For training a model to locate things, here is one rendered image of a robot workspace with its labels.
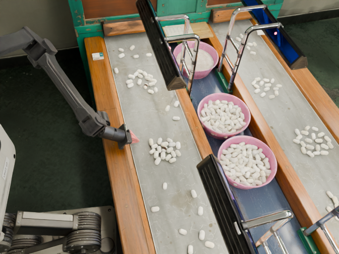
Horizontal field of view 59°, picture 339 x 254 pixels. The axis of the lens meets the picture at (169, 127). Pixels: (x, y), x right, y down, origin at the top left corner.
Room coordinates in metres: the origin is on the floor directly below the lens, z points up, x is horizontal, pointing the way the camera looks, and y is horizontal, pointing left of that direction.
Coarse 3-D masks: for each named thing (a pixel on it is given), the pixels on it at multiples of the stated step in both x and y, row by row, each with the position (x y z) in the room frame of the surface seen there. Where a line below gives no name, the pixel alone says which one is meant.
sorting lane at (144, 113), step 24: (144, 48) 1.44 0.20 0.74; (120, 72) 1.21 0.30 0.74; (120, 96) 1.04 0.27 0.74; (144, 96) 1.05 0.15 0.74; (168, 96) 1.07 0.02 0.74; (144, 120) 0.90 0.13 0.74; (168, 120) 0.91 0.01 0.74; (144, 144) 0.76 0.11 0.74; (192, 144) 0.78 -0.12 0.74; (144, 168) 0.63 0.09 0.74; (168, 168) 0.64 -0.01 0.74; (192, 168) 0.65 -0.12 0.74; (144, 192) 0.52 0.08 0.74; (168, 192) 0.53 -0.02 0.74; (168, 216) 0.43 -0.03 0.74; (192, 216) 0.44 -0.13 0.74; (168, 240) 0.33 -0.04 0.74; (192, 240) 0.34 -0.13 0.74; (216, 240) 0.35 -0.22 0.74
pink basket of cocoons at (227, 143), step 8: (240, 136) 0.84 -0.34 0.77; (248, 136) 0.84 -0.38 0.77; (224, 144) 0.79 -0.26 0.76; (256, 144) 0.82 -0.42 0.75; (264, 144) 0.80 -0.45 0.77; (272, 152) 0.76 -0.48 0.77; (272, 160) 0.73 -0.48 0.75; (272, 168) 0.69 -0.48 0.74; (272, 176) 0.64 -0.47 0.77; (232, 184) 0.62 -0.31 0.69; (240, 184) 0.58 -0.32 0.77; (264, 184) 0.59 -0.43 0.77
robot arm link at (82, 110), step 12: (48, 48) 0.93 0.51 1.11; (48, 60) 0.89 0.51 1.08; (48, 72) 0.86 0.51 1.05; (60, 72) 0.86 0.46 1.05; (60, 84) 0.81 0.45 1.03; (72, 84) 0.84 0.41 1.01; (72, 96) 0.78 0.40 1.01; (72, 108) 0.74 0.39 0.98; (84, 108) 0.73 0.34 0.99; (84, 120) 0.72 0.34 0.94
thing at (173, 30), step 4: (184, 24) 1.66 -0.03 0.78; (164, 28) 1.60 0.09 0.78; (168, 28) 1.60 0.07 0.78; (172, 28) 1.60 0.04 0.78; (176, 28) 1.61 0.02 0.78; (180, 28) 1.61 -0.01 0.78; (168, 32) 1.56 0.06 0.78; (172, 32) 1.56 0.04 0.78; (176, 32) 1.57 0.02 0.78; (180, 32) 1.57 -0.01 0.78; (188, 32) 1.58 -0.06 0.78; (192, 32) 1.58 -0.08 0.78
